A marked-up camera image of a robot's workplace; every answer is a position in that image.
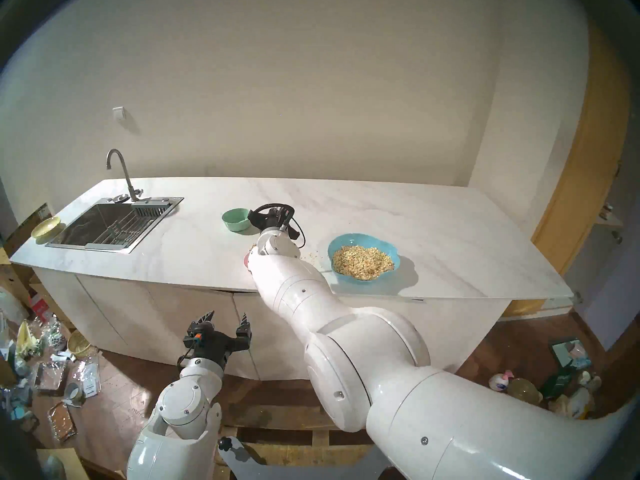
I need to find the wire dish rack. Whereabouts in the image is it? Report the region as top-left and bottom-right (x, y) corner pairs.
(85, 218), (153, 249)

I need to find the clear plastic tray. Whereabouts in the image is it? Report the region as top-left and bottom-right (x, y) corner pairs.
(32, 360), (68, 392)

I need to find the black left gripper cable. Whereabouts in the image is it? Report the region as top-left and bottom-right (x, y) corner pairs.
(176, 334), (202, 371)

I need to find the stainless steel sink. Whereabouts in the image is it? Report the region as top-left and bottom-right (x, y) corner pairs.
(46, 196), (184, 255)

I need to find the white plastic bag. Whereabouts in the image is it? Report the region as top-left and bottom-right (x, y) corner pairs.
(0, 289), (28, 325)

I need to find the clear labelled packet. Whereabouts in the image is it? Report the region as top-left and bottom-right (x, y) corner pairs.
(75, 359), (101, 397)

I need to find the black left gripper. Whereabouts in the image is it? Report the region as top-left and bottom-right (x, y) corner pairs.
(182, 310), (251, 371)

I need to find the blue flower-shaped bowl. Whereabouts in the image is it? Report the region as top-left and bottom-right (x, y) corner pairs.
(327, 233), (401, 283)

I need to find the oat cereal pile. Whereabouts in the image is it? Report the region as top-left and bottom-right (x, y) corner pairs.
(332, 245), (396, 280)

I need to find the wooden door frame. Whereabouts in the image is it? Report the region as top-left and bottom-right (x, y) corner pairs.
(500, 14), (632, 319)

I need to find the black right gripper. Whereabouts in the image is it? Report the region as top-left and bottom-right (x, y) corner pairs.
(250, 207), (296, 232)

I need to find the curved metal faucet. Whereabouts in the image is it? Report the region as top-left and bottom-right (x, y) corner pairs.
(106, 149), (143, 202)

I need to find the brown cardboard box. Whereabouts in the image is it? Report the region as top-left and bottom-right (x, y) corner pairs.
(0, 202), (53, 305)

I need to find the white wall shelf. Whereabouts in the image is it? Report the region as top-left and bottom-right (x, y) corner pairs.
(592, 201), (626, 245)

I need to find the tan cardboard sheet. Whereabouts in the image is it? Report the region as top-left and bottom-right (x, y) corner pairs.
(37, 448), (88, 480)

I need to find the olive glass bowl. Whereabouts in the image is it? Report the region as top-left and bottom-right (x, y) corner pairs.
(507, 378), (543, 405)

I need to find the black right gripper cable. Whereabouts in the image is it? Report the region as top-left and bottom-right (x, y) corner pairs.
(248, 203), (306, 250)

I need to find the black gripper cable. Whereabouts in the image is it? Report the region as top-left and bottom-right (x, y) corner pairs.
(176, 334), (202, 371)
(248, 203), (306, 250)

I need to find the white counter cabinet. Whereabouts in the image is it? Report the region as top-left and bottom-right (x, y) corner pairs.
(31, 266), (511, 387)

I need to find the wicker basket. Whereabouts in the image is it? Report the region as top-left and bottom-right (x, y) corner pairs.
(67, 330), (96, 357)

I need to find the tray with brown food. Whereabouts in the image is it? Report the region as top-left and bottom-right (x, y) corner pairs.
(47, 401), (77, 442)

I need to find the green plastic bowl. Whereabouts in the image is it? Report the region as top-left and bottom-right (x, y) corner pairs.
(222, 208), (252, 232)

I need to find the yellow shallow dish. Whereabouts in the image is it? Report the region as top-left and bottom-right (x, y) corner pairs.
(31, 216), (62, 240)

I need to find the wooden pallet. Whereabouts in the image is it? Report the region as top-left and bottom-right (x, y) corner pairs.
(220, 403), (371, 480)

